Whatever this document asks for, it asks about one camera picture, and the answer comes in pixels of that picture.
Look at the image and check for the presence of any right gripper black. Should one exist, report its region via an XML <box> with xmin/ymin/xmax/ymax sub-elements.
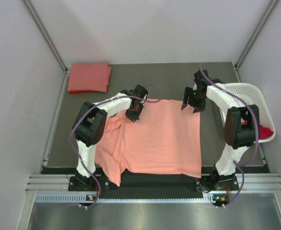
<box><xmin>182</xmin><ymin>87</ymin><xmax>206</xmax><ymax>114</ymax></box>

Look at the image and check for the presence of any salmon pink t shirt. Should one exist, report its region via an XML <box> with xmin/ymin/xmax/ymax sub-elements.
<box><xmin>95</xmin><ymin>100</ymin><xmax>202</xmax><ymax>186</ymax></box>

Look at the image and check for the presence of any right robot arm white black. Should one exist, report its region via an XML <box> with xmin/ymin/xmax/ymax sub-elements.
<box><xmin>182</xmin><ymin>69</ymin><xmax>260</xmax><ymax>193</ymax></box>

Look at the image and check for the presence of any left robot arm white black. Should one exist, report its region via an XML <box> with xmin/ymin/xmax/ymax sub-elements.
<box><xmin>69</xmin><ymin>85</ymin><xmax>148</xmax><ymax>191</ymax></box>

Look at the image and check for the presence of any folded red t shirt stack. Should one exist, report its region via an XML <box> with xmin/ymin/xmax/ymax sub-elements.
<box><xmin>67</xmin><ymin>62</ymin><xmax>112</xmax><ymax>94</ymax></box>

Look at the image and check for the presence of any white perforated laundry basket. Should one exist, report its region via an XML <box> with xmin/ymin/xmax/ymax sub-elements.
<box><xmin>224</xmin><ymin>82</ymin><xmax>276</xmax><ymax>143</ymax></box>

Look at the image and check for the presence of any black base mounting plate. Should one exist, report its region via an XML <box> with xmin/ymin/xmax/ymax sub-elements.
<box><xmin>41</xmin><ymin>165</ymin><xmax>269</xmax><ymax>199</ymax></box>

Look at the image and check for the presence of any crimson t shirt in basket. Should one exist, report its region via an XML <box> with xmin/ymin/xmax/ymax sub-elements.
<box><xmin>259</xmin><ymin>125</ymin><xmax>274</xmax><ymax>140</ymax></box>

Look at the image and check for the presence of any aluminium rail with cable duct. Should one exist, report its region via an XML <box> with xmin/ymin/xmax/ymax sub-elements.
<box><xmin>26</xmin><ymin>172</ymin><xmax>281</xmax><ymax>205</ymax></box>

